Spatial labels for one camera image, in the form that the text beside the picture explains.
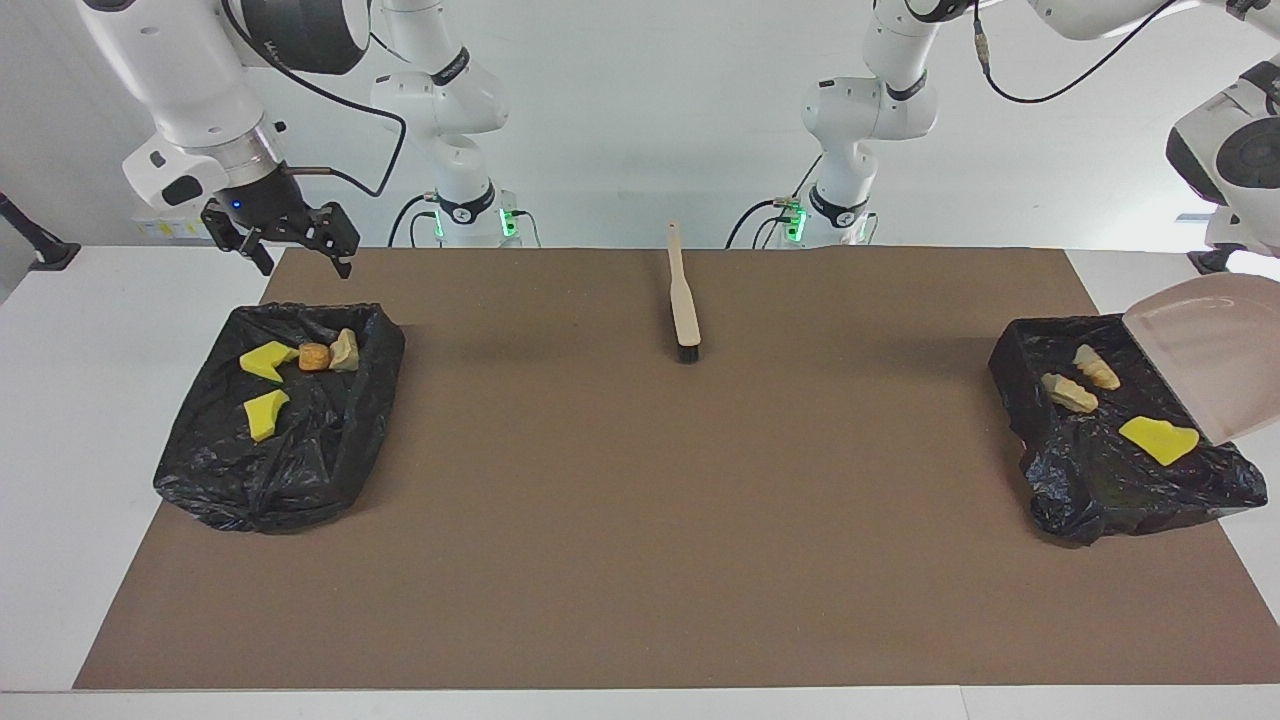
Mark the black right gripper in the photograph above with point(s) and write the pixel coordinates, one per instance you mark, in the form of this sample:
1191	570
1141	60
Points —
265	205

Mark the brown bread nugget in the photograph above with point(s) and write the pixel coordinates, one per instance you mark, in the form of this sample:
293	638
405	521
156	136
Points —
314	357

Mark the yellow sponge piece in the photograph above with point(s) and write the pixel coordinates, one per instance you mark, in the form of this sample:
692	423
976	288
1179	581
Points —
1158	440
265	414
265	361

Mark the striped bread roll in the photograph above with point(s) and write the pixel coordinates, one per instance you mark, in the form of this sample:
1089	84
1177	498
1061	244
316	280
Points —
344	352

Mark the beige brush black bristles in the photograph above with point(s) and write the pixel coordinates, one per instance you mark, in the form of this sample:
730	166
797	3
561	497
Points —
685	310

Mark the striped croissant piece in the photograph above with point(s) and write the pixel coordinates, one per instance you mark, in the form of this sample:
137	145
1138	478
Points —
1068	393

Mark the pale bread piece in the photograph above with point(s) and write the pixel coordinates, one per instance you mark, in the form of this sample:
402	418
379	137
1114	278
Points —
1095	367

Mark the beige plastic dustpan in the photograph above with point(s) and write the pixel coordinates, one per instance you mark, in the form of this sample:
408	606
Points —
1220	360

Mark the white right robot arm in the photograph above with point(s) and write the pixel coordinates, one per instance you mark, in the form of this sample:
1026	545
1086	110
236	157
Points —
190	90

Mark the bin with black bag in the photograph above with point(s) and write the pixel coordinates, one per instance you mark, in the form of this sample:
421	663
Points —
300	470
1090	470

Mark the green lit base module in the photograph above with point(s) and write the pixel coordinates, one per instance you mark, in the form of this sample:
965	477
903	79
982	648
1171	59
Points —
796	222
510	218

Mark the brown table mat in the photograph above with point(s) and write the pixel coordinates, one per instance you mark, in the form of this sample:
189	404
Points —
600	620

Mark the white wall box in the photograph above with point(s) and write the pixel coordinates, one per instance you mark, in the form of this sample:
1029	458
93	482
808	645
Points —
155	228

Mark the black camera stand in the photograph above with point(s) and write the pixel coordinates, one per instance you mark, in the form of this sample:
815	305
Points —
1210	262
40	245

